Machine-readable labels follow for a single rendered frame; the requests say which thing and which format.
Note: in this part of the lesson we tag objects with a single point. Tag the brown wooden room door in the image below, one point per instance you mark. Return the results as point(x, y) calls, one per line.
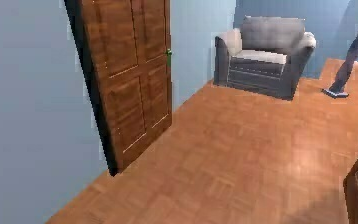
point(127, 83)

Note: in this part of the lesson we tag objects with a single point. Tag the grey armchair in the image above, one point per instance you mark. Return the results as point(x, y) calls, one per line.
point(263, 56)

